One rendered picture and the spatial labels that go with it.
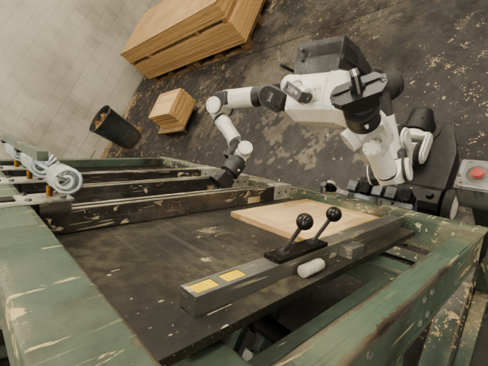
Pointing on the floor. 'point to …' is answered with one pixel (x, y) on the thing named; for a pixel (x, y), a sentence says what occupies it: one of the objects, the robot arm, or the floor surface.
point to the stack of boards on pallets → (191, 35)
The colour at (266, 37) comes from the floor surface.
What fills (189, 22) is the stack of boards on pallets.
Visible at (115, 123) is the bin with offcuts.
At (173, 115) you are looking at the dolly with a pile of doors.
